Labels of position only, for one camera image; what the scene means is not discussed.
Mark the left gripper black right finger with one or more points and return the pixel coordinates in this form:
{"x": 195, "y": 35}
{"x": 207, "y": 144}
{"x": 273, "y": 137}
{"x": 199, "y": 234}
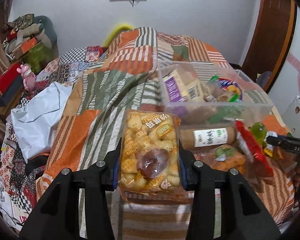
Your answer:
{"x": 243, "y": 214}

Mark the orange noodle snack bag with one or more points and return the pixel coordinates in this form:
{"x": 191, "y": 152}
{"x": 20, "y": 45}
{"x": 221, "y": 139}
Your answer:
{"x": 226, "y": 157}

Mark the red gift box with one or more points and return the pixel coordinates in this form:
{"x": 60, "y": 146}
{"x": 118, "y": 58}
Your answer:
{"x": 7, "y": 78}

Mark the orange striped patchwork quilt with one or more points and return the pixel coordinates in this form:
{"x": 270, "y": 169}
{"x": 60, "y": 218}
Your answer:
{"x": 125, "y": 77}

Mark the brown wooden door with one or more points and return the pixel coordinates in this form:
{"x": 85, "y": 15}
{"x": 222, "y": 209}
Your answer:
{"x": 271, "y": 40}

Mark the white plastic bag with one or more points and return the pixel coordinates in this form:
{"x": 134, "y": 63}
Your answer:
{"x": 36, "y": 123}

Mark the red snack packet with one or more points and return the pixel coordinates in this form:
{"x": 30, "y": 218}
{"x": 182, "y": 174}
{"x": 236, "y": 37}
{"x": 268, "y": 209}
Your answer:
{"x": 253, "y": 151}

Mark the purple cracker pack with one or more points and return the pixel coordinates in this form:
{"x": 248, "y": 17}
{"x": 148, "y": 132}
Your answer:
{"x": 183, "y": 85}

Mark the green-edged clear snack bag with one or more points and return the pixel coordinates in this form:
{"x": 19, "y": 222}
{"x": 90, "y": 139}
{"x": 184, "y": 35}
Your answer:
{"x": 215, "y": 94}

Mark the small yellow green packet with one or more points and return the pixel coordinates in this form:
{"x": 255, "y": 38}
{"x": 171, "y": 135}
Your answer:
{"x": 268, "y": 148}

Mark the green jelly cup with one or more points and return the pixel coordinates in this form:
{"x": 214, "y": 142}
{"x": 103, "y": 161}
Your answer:
{"x": 259, "y": 132}

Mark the clear plastic storage bin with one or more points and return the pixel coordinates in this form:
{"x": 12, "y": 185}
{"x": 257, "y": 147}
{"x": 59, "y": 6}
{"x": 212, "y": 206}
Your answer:
{"x": 255, "y": 102}

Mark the pink plush toy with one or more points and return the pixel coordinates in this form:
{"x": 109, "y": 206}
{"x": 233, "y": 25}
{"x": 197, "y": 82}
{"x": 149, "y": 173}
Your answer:
{"x": 28, "y": 76}

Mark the checkered patchwork blanket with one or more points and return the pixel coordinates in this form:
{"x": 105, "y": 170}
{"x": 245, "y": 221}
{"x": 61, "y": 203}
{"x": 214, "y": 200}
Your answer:
{"x": 18, "y": 177}

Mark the brown roll with white label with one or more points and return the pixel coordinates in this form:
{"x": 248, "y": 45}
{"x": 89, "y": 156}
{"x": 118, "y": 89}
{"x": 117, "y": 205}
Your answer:
{"x": 208, "y": 138}

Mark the blue cookie packet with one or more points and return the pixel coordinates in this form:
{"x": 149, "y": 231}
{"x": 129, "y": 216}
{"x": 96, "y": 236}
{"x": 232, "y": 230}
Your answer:
{"x": 231, "y": 86}

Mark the wooden wardrobe with sliding doors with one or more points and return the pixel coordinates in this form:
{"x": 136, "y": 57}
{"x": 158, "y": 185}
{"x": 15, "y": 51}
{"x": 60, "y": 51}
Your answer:
{"x": 287, "y": 84}

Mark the pile of cushions and boxes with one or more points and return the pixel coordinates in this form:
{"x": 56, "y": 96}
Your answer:
{"x": 31, "y": 40}

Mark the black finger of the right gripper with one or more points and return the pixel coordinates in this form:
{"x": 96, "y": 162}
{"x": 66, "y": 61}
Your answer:
{"x": 289, "y": 144}

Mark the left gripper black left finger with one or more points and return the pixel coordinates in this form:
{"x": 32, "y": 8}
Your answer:
{"x": 56, "y": 214}

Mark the clear pack of crackers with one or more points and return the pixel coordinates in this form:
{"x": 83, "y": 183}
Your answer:
{"x": 149, "y": 167}

